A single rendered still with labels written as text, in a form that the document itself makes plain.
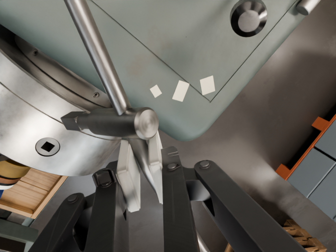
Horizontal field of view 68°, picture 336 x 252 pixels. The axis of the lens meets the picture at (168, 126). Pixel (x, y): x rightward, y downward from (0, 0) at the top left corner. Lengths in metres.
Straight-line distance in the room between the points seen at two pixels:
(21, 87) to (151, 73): 0.18
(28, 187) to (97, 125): 0.73
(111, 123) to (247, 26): 0.14
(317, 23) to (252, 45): 1.90
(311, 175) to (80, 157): 2.26
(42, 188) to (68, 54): 0.61
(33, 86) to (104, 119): 0.21
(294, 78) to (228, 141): 0.74
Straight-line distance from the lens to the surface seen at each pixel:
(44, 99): 0.39
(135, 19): 0.35
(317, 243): 3.22
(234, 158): 2.30
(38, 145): 0.42
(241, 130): 2.18
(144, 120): 0.16
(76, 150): 0.43
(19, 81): 0.40
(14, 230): 1.01
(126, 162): 0.16
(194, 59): 0.38
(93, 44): 0.17
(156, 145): 0.17
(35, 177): 0.88
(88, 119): 0.21
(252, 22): 0.24
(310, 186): 2.50
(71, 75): 0.42
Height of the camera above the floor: 1.60
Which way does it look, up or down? 59 degrees down
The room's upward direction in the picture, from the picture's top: 145 degrees clockwise
